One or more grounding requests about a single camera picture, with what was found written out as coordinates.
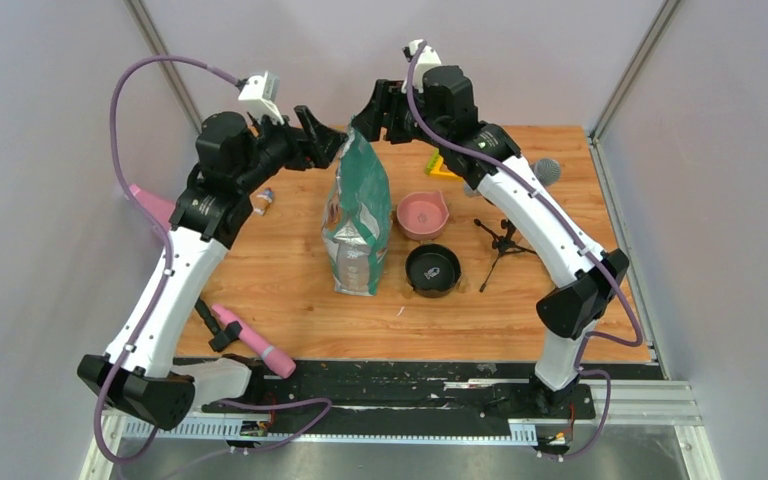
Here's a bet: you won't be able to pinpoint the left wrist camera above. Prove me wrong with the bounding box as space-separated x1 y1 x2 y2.
238 71 285 125

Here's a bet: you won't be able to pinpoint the yellow green triangular toy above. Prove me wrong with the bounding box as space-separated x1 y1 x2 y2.
424 149 460 180

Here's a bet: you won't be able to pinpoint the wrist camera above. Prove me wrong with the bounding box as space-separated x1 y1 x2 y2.
402 39 442 90
238 71 285 125

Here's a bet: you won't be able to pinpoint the pink pet bowl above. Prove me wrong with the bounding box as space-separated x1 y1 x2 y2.
396 191 450 241

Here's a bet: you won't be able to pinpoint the small colourful figurine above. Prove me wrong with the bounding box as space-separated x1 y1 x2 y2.
252 188 275 216

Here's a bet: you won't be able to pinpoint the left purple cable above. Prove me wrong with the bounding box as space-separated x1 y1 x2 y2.
92 55 243 465

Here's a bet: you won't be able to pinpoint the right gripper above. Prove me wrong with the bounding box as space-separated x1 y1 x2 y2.
352 81 447 151

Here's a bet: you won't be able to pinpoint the black mounting rail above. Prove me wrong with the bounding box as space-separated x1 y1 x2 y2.
178 357 664 442

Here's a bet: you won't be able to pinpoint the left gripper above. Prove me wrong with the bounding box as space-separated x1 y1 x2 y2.
235 106 349 194

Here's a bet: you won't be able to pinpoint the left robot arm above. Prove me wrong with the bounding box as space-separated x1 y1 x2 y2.
77 105 348 430

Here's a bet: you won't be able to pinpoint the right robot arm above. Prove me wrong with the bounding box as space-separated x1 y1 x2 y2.
351 65 629 418

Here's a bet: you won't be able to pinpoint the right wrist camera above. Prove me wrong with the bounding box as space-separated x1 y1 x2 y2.
402 39 442 90

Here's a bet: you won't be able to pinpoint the green dog food bag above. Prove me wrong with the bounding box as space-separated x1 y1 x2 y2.
321 127 392 297

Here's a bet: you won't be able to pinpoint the glitter silver microphone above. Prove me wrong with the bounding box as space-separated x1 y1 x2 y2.
531 157 562 188

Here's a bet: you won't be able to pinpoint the black pet bowl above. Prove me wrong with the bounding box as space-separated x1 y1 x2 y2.
405 243 462 298

